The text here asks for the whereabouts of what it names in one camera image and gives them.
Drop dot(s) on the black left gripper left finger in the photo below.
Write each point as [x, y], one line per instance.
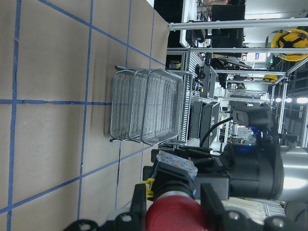
[131, 220]

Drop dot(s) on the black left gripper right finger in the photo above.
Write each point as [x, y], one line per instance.
[217, 218]

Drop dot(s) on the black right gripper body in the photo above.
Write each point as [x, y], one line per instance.
[240, 171]

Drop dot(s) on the red emergency stop button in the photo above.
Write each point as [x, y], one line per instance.
[170, 187]

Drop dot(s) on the yellow hard hat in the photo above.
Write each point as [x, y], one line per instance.
[291, 38]

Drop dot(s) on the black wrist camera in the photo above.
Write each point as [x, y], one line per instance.
[253, 116]

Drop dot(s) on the silver wire mesh shelf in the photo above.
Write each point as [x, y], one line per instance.
[147, 105]

